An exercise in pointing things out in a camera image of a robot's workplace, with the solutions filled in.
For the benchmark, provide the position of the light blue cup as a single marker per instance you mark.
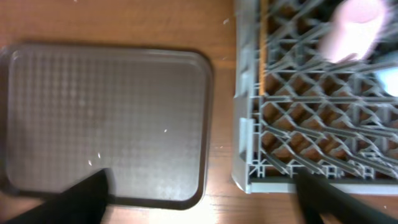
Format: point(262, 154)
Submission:
point(387, 79)

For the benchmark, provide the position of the white pink cup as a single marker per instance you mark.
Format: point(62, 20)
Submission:
point(355, 27)

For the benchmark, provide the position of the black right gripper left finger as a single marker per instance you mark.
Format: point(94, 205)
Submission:
point(84, 202)

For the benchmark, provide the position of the wooden chopstick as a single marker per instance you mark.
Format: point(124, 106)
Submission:
point(264, 5)

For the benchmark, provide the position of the dark brown serving tray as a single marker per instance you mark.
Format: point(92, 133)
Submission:
point(142, 115)

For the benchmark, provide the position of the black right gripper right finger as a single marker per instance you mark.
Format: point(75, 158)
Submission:
point(316, 196)

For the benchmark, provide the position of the grey dishwasher rack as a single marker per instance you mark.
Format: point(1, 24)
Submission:
point(333, 120)

